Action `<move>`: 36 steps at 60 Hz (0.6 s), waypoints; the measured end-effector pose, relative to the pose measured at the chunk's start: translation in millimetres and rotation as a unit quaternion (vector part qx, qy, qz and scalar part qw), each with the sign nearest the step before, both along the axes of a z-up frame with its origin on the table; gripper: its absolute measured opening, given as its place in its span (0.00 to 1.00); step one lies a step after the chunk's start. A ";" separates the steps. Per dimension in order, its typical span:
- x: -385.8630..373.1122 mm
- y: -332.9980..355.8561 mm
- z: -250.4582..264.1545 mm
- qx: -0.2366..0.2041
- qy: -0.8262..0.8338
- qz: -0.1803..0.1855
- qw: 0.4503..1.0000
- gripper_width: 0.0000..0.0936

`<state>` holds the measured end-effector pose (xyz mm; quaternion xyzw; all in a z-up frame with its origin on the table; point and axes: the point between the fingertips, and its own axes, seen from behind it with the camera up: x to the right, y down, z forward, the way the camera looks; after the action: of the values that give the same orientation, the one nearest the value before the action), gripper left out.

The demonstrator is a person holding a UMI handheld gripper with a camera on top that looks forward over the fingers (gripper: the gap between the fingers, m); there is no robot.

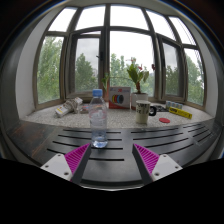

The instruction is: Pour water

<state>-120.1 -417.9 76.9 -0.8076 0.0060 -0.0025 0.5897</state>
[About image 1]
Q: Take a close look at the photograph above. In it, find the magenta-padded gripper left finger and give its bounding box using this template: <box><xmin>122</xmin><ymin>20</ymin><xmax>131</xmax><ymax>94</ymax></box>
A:
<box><xmin>40</xmin><ymin>142</ymin><xmax>92</xmax><ymax>185</ymax></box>

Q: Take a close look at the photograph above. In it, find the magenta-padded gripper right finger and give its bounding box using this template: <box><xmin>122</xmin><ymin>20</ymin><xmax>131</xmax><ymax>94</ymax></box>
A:
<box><xmin>131</xmin><ymin>143</ymin><xmax>184</xmax><ymax>185</ymax></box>

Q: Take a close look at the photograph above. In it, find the clear blue-capped water bottle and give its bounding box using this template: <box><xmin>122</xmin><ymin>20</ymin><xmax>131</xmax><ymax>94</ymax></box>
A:
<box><xmin>88</xmin><ymin>88</ymin><xmax>109</xmax><ymax>149</ymax></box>

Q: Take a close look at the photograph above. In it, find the black patterned flat pad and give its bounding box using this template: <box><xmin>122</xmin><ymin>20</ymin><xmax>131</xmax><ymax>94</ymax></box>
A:
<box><xmin>149</xmin><ymin>104</ymin><xmax>170</xmax><ymax>113</ymax></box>

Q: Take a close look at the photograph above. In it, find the long yellow glue box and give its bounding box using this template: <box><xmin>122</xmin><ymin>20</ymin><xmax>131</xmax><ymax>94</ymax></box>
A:
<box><xmin>168</xmin><ymin>106</ymin><xmax>193</xmax><ymax>120</ymax></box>

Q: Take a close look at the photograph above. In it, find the red and white cardboard box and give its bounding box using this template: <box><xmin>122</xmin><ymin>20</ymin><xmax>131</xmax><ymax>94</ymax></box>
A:
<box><xmin>108</xmin><ymin>86</ymin><xmax>132</xmax><ymax>110</ymax></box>

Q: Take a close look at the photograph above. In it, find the potted plant in white pot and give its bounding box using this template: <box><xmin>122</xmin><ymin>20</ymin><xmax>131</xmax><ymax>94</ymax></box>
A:
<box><xmin>101</xmin><ymin>57</ymin><xmax>156</xmax><ymax>111</ymax></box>

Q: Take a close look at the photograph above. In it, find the brown-framed bay window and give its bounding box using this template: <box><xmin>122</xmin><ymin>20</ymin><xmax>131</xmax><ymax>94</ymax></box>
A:
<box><xmin>32</xmin><ymin>3</ymin><xmax>208</xmax><ymax>111</ymax></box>

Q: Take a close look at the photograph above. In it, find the white mug with black handle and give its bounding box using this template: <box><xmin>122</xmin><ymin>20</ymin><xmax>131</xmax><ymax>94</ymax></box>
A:
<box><xmin>135</xmin><ymin>99</ymin><xmax>157</xmax><ymax>125</ymax></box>

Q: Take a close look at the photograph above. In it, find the white power strip with cable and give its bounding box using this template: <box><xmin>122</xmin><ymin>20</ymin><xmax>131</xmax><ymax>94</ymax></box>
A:
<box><xmin>54</xmin><ymin>96</ymin><xmax>84</xmax><ymax>118</ymax></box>

